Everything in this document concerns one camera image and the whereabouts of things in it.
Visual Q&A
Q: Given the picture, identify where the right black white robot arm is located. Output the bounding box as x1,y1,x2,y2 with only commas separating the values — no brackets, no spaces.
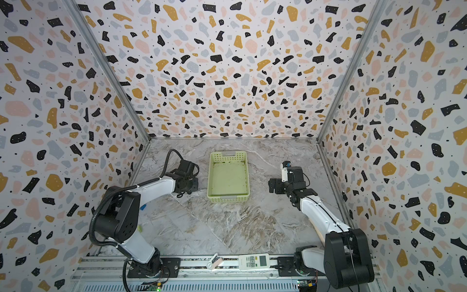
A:
268,161,375,289

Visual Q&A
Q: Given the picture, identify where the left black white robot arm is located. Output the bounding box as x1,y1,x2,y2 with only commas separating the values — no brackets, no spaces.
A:
88,159,199,277

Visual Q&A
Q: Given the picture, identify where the light green plastic bin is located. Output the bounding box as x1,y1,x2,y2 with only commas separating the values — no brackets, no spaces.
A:
207,151,250,203

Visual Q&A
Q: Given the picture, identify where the white remote control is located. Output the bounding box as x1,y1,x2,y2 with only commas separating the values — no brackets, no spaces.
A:
238,254,271,271

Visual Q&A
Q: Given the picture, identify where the small white tag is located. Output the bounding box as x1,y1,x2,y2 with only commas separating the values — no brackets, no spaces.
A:
206,253,224,271

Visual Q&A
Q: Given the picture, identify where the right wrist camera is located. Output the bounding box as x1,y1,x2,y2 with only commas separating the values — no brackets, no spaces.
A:
281,161,291,183

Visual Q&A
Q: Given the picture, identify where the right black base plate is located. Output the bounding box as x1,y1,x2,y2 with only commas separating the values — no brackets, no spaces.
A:
274,257,325,277

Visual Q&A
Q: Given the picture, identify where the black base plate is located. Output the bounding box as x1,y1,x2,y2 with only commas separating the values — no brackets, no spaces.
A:
127,257,181,280
274,257,325,277

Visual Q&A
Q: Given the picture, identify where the black corrugated cable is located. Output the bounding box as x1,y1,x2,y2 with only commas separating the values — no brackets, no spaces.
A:
88,148,185,292

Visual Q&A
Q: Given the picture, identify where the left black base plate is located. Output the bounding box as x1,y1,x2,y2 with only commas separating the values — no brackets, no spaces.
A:
127,257,181,280

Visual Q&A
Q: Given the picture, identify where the aluminium front rail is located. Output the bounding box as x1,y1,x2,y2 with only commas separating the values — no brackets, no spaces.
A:
70,254,334,292

